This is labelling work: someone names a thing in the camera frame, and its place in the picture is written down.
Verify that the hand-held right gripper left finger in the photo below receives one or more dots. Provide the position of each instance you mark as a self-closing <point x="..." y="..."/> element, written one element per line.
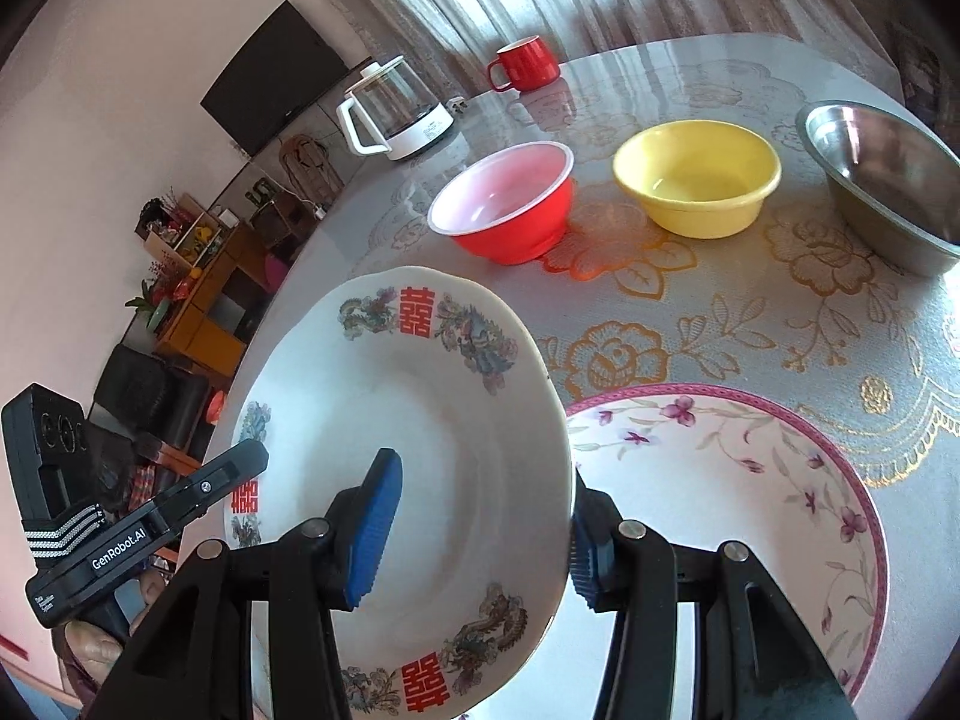
<point x="375" y="532"/>

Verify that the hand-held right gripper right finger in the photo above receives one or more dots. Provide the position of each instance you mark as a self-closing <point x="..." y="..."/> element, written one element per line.
<point x="582" y="566"/>

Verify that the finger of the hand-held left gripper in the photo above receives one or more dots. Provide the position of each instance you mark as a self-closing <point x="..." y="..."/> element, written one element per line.
<point x="217" y="480"/>

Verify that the white plate with red print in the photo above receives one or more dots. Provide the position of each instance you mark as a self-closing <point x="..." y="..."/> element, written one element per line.
<point x="465" y="427"/>

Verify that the pink-rimmed floral plate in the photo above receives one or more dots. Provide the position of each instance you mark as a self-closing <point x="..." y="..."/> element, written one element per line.
<point x="750" y="510"/>

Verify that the red plastic bowl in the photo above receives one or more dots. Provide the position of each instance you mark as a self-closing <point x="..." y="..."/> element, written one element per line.
<point x="510" y="229"/>

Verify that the yellow plastic bowl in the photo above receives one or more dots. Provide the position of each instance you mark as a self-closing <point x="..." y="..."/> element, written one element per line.
<point x="697" y="202"/>

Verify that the stainless steel bowl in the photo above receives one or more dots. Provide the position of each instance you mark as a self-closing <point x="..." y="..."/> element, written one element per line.
<point x="885" y="180"/>

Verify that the person's left hand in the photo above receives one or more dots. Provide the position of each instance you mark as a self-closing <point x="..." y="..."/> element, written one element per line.
<point x="90" y="649"/>

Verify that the black sofa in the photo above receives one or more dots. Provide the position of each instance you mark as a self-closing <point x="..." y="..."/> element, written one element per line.
<point x="150" y="397"/>

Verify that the wooden cabinet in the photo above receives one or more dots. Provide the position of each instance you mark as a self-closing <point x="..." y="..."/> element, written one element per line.
<point x="217" y="292"/>

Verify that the cardboard box of ornaments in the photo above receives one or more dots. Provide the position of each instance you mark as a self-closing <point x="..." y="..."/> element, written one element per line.
<point x="180" y="232"/>

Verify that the floral lace tablecloth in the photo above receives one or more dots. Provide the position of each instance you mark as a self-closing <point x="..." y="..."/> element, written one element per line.
<point x="750" y="315"/>

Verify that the black flat television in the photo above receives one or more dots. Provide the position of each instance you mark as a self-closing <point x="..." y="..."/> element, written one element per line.
<point x="274" y="79"/>

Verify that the white power plug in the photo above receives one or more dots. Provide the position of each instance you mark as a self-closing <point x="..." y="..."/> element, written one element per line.
<point x="457" y="104"/>

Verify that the red mug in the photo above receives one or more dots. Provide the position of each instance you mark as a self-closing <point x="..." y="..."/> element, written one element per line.
<point x="529" y="64"/>

